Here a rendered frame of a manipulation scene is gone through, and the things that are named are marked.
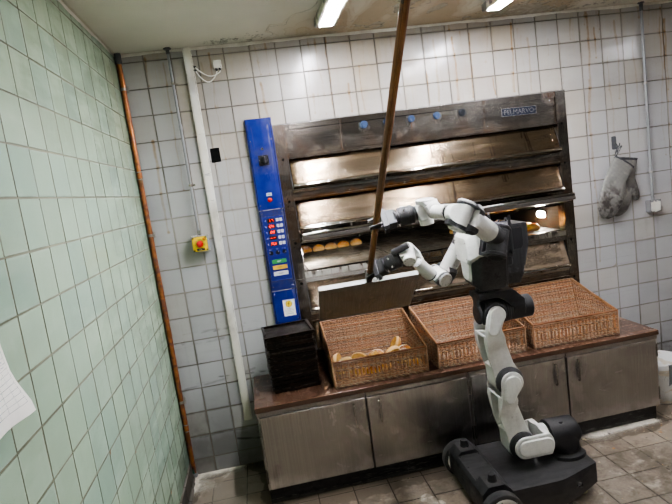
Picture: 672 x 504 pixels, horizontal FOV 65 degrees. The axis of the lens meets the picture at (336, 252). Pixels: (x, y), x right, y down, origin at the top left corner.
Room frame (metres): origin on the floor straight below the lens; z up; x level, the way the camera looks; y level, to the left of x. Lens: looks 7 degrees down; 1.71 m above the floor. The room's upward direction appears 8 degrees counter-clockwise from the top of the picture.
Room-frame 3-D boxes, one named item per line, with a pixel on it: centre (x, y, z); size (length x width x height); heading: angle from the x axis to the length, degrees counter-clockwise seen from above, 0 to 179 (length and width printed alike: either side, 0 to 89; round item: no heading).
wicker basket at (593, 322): (3.26, -1.32, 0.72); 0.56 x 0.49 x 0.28; 97
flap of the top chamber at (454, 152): (3.44, -0.68, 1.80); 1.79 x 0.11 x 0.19; 98
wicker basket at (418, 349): (3.09, -0.13, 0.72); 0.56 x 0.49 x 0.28; 97
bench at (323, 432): (3.14, -0.61, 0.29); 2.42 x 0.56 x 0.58; 98
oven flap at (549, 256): (3.44, -0.68, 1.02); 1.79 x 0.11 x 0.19; 98
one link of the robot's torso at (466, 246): (2.55, -0.75, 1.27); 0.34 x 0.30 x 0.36; 3
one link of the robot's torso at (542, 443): (2.56, -0.84, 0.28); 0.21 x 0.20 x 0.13; 97
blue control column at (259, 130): (4.21, 0.49, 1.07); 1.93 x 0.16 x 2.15; 8
